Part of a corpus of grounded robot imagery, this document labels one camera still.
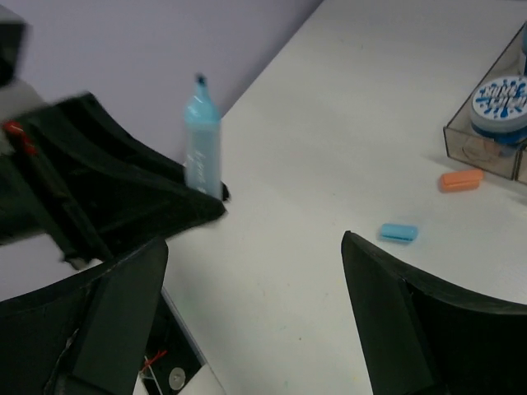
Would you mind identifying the blue highlighter cap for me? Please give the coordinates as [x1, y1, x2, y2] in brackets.
[380, 223, 419, 244]

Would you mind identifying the orange highlighter cap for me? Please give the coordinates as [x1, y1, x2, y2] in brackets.
[439, 169, 484, 193]

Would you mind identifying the blue highlighter pen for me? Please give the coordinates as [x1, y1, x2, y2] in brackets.
[184, 73, 222, 200]

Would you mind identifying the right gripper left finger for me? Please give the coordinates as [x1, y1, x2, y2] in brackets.
[1, 239, 168, 394]

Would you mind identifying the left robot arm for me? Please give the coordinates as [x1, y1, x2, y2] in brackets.
[1, 10, 226, 269]

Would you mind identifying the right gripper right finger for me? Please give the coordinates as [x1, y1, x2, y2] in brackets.
[341, 231, 526, 394]

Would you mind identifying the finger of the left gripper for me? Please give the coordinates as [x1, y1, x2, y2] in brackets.
[222, 184, 230, 202]
[1, 93, 226, 269]

